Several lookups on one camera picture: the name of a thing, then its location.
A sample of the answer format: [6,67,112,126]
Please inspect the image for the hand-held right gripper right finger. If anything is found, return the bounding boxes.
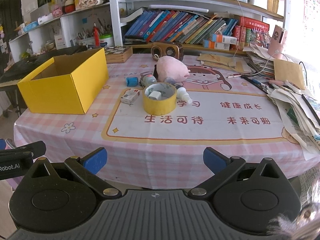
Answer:
[188,147,288,199]

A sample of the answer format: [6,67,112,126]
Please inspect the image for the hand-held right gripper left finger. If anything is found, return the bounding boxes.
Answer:
[25,147,123,201]

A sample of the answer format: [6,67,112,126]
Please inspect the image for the yellow cardboard box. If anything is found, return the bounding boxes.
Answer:
[17,47,109,115]

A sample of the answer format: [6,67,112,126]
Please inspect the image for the small white box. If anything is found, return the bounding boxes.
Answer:
[120,88,141,104]

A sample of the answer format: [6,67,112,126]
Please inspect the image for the dark blue spray bottle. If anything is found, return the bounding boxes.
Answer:
[174,83,193,104]

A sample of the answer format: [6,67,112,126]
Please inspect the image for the yellow tape roll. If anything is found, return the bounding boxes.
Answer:
[142,82,178,116]

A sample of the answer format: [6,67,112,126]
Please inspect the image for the grey toy car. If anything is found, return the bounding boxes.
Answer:
[139,72,157,88]

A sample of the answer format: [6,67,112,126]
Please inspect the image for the pink plush toy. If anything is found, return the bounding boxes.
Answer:
[154,56,190,83]

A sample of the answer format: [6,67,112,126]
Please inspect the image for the pink printed desktop cloth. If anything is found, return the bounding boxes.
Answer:
[14,52,320,190]

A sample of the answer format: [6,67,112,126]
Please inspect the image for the black keyboard stand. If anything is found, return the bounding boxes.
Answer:
[14,89,22,117]

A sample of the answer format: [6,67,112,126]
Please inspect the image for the black keyboard piano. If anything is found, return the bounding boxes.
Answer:
[0,45,88,90]

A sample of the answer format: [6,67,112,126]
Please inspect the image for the dark pen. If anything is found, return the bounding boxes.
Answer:
[241,75,269,93]

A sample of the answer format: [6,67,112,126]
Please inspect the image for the pile of papers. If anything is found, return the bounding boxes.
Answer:
[244,42,320,160]

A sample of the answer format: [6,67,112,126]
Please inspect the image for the flat brown envelopes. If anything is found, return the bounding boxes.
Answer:
[197,53,253,74]

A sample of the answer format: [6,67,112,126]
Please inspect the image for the wooden chess board box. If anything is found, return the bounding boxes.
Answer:
[104,46,133,64]

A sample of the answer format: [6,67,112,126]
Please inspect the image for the white box red label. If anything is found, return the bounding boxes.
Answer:
[54,35,67,50]

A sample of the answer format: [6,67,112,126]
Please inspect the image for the grey fluffy cloth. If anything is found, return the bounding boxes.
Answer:
[266,187,320,240]

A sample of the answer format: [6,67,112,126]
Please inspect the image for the orange white medicine box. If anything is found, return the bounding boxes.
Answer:
[203,39,230,50]
[209,33,237,44]

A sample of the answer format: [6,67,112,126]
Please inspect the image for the upright kraft envelope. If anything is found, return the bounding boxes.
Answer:
[273,59,306,90]

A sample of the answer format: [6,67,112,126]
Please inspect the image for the brown retro radio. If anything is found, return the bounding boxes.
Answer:
[151,42,185,62]

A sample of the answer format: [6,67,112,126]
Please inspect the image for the white pen cup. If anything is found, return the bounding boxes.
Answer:
[78,37,95,49]

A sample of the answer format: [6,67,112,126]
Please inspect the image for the white tub green lid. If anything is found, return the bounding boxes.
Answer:
[99,34,115,48]

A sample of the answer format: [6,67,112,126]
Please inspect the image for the blue tissue pack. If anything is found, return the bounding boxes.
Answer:
[24,21,38,32]

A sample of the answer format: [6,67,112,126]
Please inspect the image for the red bottle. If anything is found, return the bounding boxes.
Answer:
[93,26,100,48]

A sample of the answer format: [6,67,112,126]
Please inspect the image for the upright red books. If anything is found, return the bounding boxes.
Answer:
[232,26,252,50]

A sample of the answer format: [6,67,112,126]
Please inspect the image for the white tissue pack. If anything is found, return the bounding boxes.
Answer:
[37,14,54,25]

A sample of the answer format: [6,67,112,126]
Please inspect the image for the colourful card pack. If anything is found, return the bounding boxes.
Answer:
[250,29,272,48]

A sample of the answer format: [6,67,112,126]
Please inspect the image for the pink pen holder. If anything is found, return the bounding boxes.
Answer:
[267,25,288,55]

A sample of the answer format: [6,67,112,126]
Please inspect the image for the row of colourful books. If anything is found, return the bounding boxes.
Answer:
[124,10,239,44]

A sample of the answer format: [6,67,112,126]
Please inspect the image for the thick red dictionary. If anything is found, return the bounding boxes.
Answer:
[239,17,270,32]

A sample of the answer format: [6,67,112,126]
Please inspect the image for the white bookshelf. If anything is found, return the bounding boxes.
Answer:
[9,0,287,57]

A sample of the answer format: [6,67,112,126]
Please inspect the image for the white cable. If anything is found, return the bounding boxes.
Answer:
[221,0,284,75]

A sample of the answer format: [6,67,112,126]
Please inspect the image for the wall poster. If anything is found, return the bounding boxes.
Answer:
[302,0,320,33]

